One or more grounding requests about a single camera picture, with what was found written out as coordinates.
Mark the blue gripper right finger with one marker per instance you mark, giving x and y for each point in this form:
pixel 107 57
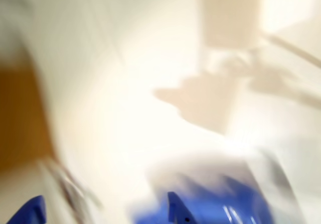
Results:
pixel 179 211

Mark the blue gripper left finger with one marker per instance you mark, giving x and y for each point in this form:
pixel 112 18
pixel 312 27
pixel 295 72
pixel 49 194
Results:
pixel 32 211

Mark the blue plastic bin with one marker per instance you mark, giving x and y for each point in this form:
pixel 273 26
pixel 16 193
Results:
pixel 220 199

